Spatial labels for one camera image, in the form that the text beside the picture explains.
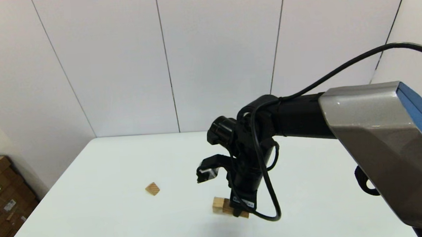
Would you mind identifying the rectangular wooden building block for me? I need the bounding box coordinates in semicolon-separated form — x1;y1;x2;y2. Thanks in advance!
224;204;250;220

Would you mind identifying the arched wooden building block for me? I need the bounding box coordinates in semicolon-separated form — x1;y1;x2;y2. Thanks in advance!
211;196;236;216

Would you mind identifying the triangular wooden building block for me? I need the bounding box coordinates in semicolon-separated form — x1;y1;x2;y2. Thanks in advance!
145;182;161;196

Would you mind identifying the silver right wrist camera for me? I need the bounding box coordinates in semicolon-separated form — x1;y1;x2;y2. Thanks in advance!
196;166;221;184

